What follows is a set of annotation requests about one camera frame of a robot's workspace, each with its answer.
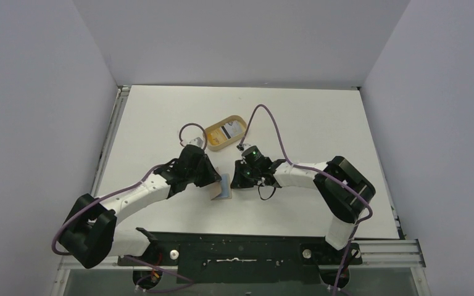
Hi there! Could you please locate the beige leather card holder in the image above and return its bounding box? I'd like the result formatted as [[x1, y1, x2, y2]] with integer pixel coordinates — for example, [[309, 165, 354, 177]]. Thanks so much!
[[209, 167, 224, 200]]

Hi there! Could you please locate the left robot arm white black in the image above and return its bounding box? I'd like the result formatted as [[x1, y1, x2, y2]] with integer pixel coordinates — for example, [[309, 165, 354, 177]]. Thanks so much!
[[51, 144, 222, 269]]

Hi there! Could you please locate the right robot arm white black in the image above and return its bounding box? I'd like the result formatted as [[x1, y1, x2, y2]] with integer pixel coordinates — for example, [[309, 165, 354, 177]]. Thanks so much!
[[230, 146, 376, 263]]

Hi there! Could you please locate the grey card with black stripe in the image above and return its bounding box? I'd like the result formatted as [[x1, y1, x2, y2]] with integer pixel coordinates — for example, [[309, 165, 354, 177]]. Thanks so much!
[[221, 120, 243, 139]]

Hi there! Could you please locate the beige oval tray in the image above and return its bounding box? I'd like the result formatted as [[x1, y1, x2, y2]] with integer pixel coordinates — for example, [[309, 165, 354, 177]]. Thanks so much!
[[204, 115, 247, 152]]

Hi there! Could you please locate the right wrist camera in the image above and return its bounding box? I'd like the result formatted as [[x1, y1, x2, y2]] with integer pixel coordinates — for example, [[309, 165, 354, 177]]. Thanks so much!
[[237, 143, 257, 155]]

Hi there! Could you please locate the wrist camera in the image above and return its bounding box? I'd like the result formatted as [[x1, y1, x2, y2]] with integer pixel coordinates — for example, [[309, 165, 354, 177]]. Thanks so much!
[[181, 137, 204, 148], [237, 143, 257, 155]]

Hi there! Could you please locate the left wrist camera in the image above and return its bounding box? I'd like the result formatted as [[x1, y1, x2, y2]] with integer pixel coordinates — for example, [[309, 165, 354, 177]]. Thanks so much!
[[181, 137, 204, 148]]

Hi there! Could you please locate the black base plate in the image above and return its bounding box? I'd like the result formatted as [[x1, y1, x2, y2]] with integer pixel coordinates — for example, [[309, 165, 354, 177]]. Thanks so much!
[[139, 232, 344, 284]]

